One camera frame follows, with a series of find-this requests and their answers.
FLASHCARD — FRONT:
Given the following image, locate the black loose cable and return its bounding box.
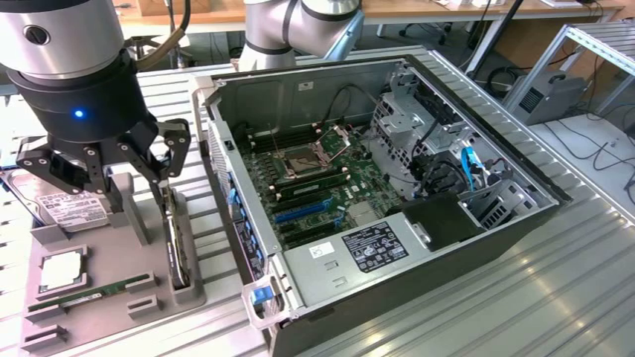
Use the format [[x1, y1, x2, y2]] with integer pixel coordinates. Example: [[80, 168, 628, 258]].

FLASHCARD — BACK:
[[542, 111, 635, 176]]

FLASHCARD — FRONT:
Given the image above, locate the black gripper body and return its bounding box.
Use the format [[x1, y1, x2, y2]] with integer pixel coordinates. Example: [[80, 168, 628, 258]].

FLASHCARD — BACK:
[[5, 58, 160, 169]]

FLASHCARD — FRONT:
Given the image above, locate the grey computer box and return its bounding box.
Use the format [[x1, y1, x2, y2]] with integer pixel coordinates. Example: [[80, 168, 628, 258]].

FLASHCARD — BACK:
[[504, 72, 591, 126]]

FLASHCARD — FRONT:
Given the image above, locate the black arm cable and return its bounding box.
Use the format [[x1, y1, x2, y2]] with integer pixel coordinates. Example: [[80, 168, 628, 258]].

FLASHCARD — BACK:
[[133, 0, 193, 71]]

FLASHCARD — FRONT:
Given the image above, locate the black open PC case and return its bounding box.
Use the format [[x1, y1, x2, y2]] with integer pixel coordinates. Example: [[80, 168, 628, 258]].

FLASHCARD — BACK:
[[190, 54, 575, 357]]

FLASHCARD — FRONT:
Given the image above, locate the grey parts rack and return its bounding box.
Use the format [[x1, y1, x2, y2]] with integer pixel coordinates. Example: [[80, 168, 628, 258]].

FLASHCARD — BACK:
[[17, 173, 206, 354]]

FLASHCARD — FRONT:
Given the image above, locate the wooden office desk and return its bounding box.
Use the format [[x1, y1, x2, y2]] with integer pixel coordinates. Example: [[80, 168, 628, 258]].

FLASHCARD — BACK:
[[110, 0, 248, 38], [364, 0, 627, 71]]

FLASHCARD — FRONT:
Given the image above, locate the silver hard disk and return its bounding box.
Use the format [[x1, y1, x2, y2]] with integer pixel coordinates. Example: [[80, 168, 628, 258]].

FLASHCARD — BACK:
[[0, 170, 122, 234]]

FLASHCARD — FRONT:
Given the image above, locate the CPU socket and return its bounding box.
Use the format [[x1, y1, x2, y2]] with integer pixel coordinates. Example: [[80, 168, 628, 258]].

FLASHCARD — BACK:
[[274, 147, 330, 179]]

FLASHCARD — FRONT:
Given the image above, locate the black coiled cable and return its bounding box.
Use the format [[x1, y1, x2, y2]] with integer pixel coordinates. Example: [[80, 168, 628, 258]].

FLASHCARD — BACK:
[[486, 65, 520, 94]]

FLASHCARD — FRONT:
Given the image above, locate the black looped wire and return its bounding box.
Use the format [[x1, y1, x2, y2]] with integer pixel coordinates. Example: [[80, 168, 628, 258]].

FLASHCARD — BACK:
[[320, 85, 377, 126]]

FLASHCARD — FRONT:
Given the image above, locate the silver CPU chip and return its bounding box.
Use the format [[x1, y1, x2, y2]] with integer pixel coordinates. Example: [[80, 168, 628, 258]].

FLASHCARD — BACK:
[[38, 252, 85, 287]]

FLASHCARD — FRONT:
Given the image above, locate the green RAM stick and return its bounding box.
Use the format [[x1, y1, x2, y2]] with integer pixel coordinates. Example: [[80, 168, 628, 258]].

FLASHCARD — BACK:
[[276, 174, 350, 201], [26, 274, 150, 312]]

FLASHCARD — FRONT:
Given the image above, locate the black RAM slot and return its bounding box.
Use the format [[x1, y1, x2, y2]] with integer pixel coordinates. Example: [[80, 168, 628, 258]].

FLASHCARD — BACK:
[[245, 128, 318, 144], [249, 135, 322, 152]]

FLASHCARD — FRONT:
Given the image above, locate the grey power supply unit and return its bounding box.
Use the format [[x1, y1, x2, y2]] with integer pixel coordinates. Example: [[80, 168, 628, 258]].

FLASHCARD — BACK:
[[269, 219, 432, 312]]

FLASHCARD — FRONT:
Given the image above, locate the black power wire bundle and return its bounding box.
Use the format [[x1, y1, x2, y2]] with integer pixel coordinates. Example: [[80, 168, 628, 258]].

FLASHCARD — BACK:
[[410, 154, 470, 196]]

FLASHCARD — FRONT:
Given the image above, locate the blue data wire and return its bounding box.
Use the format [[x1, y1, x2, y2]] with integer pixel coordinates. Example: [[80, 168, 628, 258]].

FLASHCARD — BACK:
[[458, 145, 481, 194]]

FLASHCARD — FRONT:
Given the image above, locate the thin locking lever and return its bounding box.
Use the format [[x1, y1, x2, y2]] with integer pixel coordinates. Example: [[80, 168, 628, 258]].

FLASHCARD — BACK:
[[265, 121, 280, 154]]

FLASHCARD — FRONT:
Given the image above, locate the green motherboard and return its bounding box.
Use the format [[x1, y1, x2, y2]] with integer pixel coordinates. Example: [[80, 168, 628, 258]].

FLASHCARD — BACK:
[[240, 124, 405, 250]]

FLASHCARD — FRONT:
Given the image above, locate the black slanted pole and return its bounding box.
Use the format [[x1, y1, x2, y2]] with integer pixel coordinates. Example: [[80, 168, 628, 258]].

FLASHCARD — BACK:
[[462, 0, 525, 74]]

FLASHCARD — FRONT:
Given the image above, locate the metal socket cover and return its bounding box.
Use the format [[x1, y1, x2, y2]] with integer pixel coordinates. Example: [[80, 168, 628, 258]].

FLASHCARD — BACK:
[[312, 124, 356, 164]]

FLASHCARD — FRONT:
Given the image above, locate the blue disk carrier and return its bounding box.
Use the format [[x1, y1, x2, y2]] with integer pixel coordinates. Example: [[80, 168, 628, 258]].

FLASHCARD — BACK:
[[0, 158, 24, 194]]

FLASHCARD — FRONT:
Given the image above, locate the grey metal drive cage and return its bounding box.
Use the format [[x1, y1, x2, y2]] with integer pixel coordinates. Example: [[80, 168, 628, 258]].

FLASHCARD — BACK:
[[369, 61, 485, 198]]

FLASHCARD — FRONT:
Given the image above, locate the black expansion slot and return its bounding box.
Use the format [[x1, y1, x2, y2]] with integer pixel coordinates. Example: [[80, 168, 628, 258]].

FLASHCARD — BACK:
[[269, 191, 332, 213], [281, 219, 342, 245]]

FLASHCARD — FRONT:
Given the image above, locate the black office chair base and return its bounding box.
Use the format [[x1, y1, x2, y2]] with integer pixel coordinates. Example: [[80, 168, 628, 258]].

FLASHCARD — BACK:
[[396, 22, 454, 46]]

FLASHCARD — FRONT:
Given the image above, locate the aluminium profile frame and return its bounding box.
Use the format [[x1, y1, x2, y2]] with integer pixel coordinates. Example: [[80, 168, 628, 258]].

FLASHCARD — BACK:
[[501, 20, 635, 117]]

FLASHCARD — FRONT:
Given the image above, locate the silver chipset heatsink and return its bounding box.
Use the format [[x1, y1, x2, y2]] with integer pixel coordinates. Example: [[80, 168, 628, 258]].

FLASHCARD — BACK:
[[346, 202, 384, 225]]

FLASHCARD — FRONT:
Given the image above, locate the graphics card with metal bracket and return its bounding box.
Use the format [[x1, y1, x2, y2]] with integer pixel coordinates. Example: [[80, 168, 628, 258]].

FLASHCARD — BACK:
[[148, 178, 192, 289]]

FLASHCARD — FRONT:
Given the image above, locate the grey metal disk bay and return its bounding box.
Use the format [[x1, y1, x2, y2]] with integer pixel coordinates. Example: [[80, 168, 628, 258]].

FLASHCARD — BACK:
[[458, 180, 558, 230]]

